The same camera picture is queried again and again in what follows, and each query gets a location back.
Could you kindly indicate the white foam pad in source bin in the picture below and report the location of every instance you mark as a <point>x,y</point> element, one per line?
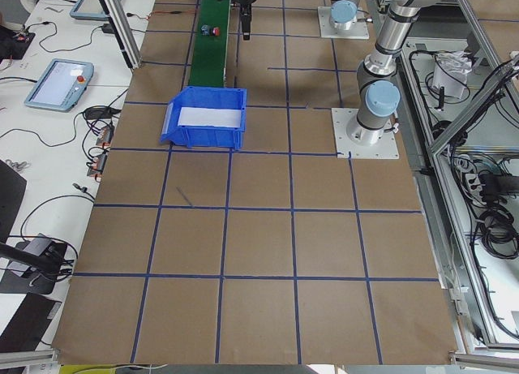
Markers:
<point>209,117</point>

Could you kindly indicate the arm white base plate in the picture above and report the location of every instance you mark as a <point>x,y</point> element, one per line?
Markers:
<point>355,142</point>
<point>354,29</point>

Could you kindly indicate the red push button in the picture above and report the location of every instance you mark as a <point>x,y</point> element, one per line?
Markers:
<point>210,31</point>

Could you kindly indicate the aluminium frame post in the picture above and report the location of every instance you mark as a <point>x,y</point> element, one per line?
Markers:
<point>122,31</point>

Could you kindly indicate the teach pendant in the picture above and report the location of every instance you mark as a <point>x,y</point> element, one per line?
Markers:
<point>61,85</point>
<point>88,10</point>

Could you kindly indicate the black power adapter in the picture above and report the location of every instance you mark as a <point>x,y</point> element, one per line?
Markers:
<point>107,29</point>

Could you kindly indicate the far teach pendant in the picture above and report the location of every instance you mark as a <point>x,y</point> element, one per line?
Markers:
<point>88,10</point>

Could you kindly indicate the green conveyor belt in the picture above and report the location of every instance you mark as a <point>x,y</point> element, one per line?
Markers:
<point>208,61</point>

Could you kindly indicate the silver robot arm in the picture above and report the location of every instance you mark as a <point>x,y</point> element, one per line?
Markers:
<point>379,97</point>
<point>343,15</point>

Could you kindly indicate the near teach pendant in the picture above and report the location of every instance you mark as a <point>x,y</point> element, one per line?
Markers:
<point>61,85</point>

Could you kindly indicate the blue source plastic bin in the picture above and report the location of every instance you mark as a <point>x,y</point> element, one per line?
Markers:
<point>205,97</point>

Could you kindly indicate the black monitor stand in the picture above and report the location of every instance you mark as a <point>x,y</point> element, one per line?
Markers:
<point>36,265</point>

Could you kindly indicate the crumpled white paper bag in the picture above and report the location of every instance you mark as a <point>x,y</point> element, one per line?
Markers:
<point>451,73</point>

